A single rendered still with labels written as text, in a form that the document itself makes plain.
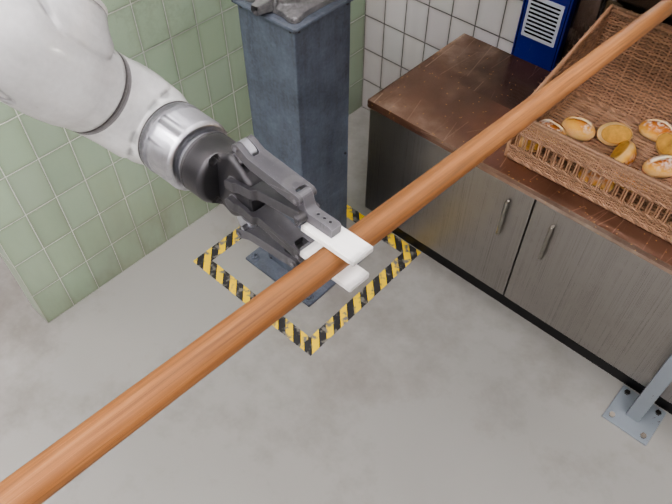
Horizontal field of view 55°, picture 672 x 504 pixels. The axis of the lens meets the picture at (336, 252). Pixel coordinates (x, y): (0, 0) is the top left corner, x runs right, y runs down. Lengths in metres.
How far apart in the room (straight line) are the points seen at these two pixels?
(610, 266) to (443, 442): 0.69
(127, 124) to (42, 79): 0.12
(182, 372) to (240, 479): 1.42
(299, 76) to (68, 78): 1.03
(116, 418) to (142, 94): 0.38
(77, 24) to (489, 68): 1.71
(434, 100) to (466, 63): 0.24
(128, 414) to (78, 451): 0.04
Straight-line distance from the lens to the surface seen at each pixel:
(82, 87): 0.70
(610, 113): 2.15
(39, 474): 0.52
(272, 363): 2.10
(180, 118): 0.74
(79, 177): 2.09
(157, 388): 0.53
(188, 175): 0.72
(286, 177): 0.64
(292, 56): 1.63
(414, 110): 2.03
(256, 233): 0.72
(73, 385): 2.21
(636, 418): 2.17
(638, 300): 1.90
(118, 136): 0.76
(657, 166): 1.95
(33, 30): 0.67
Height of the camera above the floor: 1.80
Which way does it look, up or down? 50 degrees down
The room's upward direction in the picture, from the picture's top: straight up
